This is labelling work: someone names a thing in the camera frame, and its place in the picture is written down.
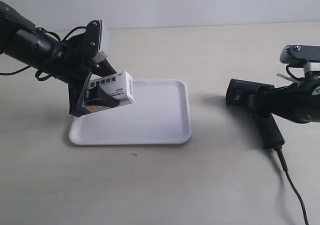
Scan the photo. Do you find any white rectangular plastic tray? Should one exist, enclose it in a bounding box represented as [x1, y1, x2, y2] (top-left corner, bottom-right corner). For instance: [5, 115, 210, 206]
[68, 79, 192, 146]

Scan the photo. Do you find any white red medicine box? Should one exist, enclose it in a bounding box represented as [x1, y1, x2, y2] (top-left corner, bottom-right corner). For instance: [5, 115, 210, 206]
[84, 71, 134, 114]

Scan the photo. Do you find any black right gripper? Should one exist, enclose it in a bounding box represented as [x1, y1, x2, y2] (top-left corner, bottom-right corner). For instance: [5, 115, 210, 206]
[248, 81, 320, 123]

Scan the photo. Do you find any black handheld barcode scanner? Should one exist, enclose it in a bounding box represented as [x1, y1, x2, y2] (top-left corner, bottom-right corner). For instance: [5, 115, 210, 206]
[225, 78, 285, 151]

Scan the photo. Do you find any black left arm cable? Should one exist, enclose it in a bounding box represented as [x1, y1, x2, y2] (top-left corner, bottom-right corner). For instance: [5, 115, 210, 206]
[0, 26, 87, 82]

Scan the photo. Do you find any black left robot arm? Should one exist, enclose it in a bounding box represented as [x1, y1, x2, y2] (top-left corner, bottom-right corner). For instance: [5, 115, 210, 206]
[0, 2, 120, 118]

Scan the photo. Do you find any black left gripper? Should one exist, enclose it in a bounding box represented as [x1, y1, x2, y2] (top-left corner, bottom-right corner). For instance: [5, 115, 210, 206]
[47, 29, 120, 117]

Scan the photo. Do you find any black scanner cable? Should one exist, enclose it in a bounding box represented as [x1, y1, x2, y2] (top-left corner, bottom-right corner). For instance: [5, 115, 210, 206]
[275, 147, 310, 225]

